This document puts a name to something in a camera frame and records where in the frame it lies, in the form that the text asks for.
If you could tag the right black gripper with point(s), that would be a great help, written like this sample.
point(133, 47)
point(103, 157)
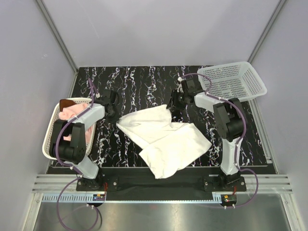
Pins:
point(173, 104)

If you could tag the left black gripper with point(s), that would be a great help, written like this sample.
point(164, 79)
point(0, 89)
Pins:
point(114, 119)

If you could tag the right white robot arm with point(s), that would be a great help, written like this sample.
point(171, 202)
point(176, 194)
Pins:
point(229, 118)

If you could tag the slotted cable duct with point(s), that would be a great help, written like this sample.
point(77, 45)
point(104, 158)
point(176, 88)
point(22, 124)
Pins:
point(69, 197)

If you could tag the left controller board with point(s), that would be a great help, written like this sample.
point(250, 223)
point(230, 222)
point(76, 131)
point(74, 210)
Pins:
point(99, 197)

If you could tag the white basket with towels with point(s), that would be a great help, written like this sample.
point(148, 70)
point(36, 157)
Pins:
point(54, 117)

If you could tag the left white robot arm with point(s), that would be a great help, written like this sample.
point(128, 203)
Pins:
point(68, 143)

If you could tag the white towel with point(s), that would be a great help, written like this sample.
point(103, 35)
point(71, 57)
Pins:
point(166, 146)

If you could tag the empty white mesh basket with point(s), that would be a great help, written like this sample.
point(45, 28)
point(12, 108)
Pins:
point(234, 80)

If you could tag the black marble pattern mat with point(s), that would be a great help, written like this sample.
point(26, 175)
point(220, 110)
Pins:
point(141, 87)

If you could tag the right controller board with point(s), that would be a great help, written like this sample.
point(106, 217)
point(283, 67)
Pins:
point(229, 199)

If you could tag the pink towel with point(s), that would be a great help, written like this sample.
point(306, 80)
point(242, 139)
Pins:
point(72, 111)

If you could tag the controller board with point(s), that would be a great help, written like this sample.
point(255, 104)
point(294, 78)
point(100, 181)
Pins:
point(229, 199)
point(99, 197)

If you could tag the brown towel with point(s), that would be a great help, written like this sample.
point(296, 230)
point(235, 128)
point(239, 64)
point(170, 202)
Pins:
point(64, 103)

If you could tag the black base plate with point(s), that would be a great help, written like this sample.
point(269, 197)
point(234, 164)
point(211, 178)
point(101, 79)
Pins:
point(208, 179)

